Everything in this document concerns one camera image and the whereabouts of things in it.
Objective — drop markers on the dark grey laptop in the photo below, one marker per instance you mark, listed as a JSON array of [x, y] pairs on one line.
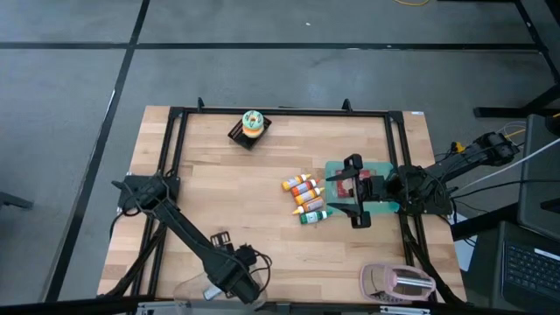
[[525, 271]]

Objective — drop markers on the pink rimmed clear container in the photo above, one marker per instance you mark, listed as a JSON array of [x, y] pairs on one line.
[[376, 268]]

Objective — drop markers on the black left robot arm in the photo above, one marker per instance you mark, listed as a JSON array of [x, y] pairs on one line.
[[184, 227]]

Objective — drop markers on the yellow orange paint bottle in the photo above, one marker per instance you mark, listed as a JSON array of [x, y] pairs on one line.
[[296, 182]]

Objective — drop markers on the silver metal bracket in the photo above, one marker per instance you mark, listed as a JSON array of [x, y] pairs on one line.
[[404, 310]]

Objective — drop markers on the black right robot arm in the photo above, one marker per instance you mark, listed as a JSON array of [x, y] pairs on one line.
[[420, 192]]

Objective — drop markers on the black frame beam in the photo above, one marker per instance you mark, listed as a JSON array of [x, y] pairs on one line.
[[65, 306]]

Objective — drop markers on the black square tray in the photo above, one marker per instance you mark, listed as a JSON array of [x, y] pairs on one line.
[[236, 133]]

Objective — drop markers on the red orange paint bottle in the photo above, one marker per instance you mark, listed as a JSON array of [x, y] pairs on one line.
[[304, 187]]

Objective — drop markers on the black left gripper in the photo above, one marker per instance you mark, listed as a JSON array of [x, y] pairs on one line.
[[242, 258]]

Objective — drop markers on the orange brown paint bottle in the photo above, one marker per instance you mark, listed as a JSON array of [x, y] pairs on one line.
[[310, 205]]

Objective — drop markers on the mint glazed toy donut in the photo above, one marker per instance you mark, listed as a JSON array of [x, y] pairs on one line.
[[253, 118]]

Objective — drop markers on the grey equipment box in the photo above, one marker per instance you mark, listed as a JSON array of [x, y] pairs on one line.
[[540, 175]]

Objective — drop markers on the clear plastic bin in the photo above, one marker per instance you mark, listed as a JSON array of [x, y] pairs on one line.
[[188, 286]]

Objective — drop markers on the black floor stand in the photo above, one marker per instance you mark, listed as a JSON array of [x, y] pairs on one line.
[[503, 111]]

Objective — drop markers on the shiny steel cylinder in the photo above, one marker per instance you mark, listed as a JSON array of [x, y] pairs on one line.
[[413, 281]]

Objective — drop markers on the dark stand foot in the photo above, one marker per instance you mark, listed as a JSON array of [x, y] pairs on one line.
[[13, 201]]

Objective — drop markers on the teal plastic tray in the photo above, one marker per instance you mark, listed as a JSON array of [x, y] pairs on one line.
[[389, 168]]

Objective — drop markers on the orange glazed toy donut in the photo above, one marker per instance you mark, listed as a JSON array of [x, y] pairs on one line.
[[253, 132]]

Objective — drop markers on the black table frame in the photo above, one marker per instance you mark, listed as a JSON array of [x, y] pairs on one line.
[[284, 112]]

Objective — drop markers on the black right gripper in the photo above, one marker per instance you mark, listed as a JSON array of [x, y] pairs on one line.
[[376, 190]]

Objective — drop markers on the green paint bottle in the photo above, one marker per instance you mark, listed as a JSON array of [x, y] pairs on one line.
[[315, 216], [212, 293]]

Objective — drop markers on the red foil snack packet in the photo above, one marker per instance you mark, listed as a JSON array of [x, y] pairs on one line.
[[345, 188]]

